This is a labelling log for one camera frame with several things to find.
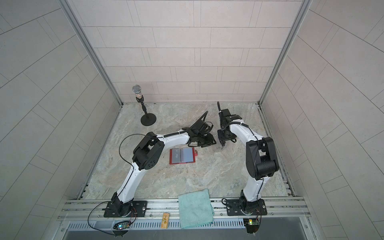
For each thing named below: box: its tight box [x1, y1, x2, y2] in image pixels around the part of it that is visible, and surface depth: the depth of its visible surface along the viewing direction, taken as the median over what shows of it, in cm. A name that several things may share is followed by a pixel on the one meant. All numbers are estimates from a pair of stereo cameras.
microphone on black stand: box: [132, 84, 157, 126], surface depth 106 cm
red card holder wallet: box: [169, 147, 198, 165], surface depth 90 cm
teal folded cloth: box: [178, 188, 215, 229], surface depth 72 cm
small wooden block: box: [161, 212, 170, 229], surface depth 69 cm
